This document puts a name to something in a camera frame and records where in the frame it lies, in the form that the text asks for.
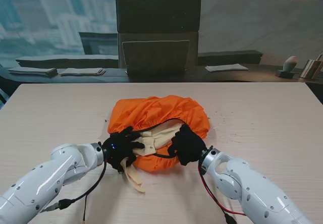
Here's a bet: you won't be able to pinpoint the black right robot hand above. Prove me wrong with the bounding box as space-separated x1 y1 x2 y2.
168 124 208 166

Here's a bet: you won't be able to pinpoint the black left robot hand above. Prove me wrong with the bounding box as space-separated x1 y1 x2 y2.
100 126 146 173

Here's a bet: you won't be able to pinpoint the cream fabric backpack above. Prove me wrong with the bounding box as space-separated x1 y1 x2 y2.
120 122 183 194

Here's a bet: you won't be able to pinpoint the orange rain cover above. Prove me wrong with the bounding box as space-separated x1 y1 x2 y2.
107 95 211 173

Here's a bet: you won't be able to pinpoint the thin grey paper stack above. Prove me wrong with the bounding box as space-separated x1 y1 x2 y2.
60 68 106 77

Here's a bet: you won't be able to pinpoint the white paper sheets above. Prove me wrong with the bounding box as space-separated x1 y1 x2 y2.
205 64 250 73

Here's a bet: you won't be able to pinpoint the dark background desk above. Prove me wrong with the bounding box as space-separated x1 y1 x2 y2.
0 64 323 84

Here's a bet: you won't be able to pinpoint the thick grey paper stack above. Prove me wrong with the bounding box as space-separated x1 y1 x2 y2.
8 67 58 78

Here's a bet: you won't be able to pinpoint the grey vase on base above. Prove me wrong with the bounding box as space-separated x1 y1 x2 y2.
276 55 300 79

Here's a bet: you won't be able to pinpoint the dark office chair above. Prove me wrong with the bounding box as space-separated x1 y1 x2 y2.
115 0 202 81

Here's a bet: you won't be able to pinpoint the copper coloured books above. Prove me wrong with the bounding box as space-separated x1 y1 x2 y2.
299 54 323 80

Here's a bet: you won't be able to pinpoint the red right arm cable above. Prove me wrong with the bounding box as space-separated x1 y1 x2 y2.
198 167 245 216

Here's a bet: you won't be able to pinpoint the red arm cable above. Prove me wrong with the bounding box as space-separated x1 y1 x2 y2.
82 195 89 224
198 167 245 216

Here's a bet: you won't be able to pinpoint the red left arm cable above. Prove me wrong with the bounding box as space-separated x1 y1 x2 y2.
82 195 89 224

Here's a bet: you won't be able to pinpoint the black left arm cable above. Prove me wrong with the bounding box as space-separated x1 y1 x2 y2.
41 158 108 212

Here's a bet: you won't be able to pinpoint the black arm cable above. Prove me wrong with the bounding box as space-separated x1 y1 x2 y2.
41 158 108 212
222 207 238 224

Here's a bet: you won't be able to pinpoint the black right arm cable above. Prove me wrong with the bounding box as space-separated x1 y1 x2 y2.
222 207 238 224

